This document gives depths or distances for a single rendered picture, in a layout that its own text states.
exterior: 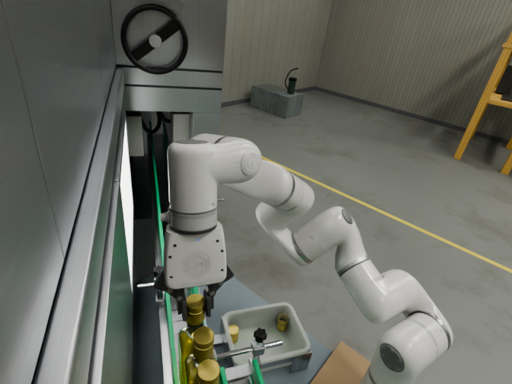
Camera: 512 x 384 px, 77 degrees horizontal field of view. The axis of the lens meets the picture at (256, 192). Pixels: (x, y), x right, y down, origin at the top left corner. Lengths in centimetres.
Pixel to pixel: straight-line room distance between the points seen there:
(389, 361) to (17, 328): 69
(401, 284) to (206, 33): 100
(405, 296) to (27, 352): 72
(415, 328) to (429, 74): 673
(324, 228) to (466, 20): 665
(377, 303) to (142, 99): 102
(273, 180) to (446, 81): 674
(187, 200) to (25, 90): 26
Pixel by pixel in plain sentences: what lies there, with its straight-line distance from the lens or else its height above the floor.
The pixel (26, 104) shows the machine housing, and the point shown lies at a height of 155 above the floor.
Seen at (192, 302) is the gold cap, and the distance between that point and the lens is 60.
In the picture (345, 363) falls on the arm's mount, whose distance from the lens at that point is 109.
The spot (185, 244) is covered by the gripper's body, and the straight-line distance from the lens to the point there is 52.
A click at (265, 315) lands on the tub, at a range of 107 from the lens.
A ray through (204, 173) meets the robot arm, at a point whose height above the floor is 141.
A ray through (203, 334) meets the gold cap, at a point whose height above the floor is 116.
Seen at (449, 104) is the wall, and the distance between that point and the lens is 731.
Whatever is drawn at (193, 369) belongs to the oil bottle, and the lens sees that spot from 64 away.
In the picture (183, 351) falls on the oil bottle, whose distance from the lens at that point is 67.
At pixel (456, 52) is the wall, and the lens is 725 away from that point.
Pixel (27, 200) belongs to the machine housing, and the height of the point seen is 150.
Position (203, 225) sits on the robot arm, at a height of 134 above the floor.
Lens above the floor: 164
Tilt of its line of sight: 30 degrees down
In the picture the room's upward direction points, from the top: 8 degrees clockwise
